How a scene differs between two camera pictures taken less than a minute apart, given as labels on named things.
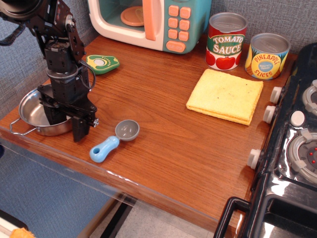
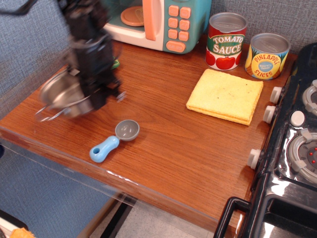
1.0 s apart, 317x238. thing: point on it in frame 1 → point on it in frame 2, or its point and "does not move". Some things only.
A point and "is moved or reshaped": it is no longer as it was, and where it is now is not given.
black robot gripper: x=69 y=89 → x=94 y=52
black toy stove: x=283 y=200 does not move
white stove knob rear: x=276 y=94 does not move
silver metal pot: x=32 y=113 is moved or reshaped
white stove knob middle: x=269 y=113 does not move
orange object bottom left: x=21 y=233 does not move
